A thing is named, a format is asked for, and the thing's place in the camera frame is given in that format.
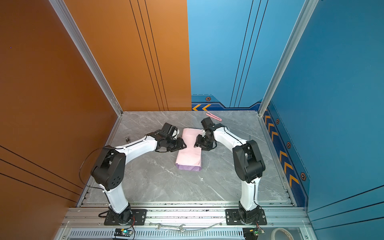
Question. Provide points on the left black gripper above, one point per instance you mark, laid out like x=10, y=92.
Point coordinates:
x=180, y=145

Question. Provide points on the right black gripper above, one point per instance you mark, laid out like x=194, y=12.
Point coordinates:
x=198, y=141

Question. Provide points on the pink wrapping paper sheet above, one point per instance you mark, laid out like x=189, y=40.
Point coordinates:
x=190, y=158

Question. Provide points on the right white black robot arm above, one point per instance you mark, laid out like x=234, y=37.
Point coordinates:
x=249, y=166

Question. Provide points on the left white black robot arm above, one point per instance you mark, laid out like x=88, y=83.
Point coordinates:
x=109, y=171

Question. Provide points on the pink scissors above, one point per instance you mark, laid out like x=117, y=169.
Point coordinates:
x=213, y=116

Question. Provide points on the right green circuit board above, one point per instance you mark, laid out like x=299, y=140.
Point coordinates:
x=250, y=234

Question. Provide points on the green circuit board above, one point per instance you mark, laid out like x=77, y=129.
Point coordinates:
x=124, y=234
x=250, y=234

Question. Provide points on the left green circuit board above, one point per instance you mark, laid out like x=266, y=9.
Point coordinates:
x=124, y=234

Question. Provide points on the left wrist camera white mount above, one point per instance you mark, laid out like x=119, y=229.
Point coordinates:
x=169, y=131

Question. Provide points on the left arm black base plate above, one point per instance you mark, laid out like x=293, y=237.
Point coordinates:
x=135, y=217

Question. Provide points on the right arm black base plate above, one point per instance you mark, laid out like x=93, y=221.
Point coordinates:
x=240, y=217

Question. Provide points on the silver wrench on rail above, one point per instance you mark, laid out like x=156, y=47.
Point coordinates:
x=159, y=226

